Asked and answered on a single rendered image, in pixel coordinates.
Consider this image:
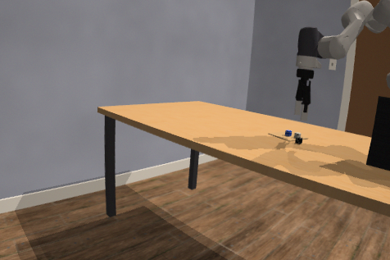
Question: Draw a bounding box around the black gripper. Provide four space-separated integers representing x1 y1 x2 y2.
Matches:
294 69 314 121

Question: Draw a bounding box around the tan square mat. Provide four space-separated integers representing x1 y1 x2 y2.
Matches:
268 131 308 142

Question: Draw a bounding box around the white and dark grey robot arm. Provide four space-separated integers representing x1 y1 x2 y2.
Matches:
296 0 390 70

